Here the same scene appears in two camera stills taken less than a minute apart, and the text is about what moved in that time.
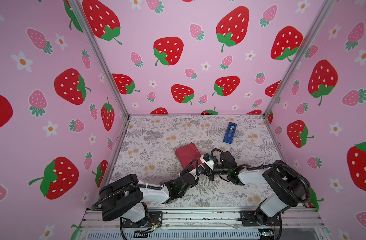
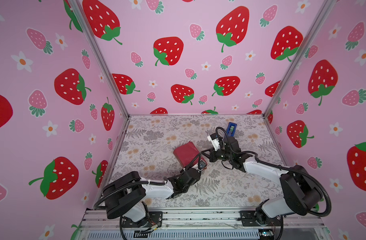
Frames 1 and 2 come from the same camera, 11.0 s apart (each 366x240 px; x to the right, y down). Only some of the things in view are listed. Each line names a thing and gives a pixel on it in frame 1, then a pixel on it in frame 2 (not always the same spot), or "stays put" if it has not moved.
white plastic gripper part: [206, 159] to [214, 139]
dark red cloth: [187, 154] stays put
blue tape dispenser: [230, 133] stays put
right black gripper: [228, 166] to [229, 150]
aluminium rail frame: [303, 222] stays put
